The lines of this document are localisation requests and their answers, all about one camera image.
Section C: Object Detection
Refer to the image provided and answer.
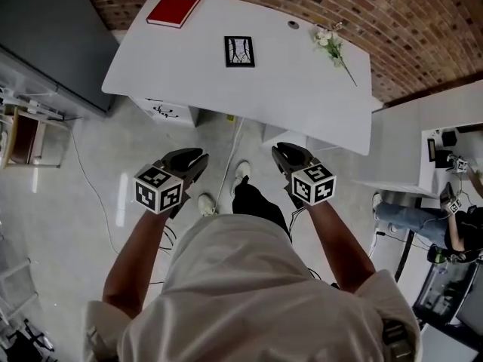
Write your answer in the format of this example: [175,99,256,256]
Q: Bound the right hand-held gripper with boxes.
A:
[271,143,337,209]

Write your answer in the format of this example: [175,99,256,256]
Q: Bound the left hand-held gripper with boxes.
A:
[133,148,211,220]

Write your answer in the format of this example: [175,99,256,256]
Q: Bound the black framed picture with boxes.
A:
[223,35,256,69]

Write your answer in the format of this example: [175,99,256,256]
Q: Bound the person's left forearm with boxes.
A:
[102,205,178,320]

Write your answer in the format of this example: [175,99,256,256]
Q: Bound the person's right forearm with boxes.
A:
[301,201,377,294]

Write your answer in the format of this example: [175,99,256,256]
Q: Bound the person's left white shoe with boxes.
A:
[198,193,218,217]

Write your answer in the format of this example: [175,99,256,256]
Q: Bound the person's white shoe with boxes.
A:
[198,193,218,217]
[230,160,252,198]

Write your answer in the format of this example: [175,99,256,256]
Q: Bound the person's right white shoe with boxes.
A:
[230,160,252,198]

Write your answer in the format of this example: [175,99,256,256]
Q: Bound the person's black trousers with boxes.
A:
[231,175,294,241]

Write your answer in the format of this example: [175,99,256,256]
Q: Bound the white side table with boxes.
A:
[350,124,483,200]

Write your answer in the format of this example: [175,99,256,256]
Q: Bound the white artificial flower sprig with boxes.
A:
[311,21,358,87]

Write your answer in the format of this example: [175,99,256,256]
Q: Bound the person's white shirt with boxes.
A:
[82,213,422,362]

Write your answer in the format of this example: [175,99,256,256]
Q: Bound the red hardcover book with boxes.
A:
[146,0,205,29]

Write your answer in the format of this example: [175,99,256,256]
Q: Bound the wooden chair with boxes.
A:
[0,103,72,171]

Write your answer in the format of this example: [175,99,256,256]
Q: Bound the white floor cable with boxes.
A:
[214,117,246,207]

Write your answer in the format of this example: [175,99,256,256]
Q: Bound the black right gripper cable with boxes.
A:
[288,205,307,241]

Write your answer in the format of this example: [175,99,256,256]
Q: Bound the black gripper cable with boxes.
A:
[288,205,307,241]
[150,216,179,286]

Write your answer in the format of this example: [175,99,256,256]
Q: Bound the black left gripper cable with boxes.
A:
[150,216,179,286]

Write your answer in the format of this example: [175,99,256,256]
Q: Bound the thin grey floor cable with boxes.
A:
[69,126,122,256]

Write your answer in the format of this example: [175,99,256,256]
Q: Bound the grey shoulder strap buckle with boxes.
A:
[381,318,413,358]
[85,325,111,358]

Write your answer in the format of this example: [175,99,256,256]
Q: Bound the white wire rack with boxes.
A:
[0,254,39,324]

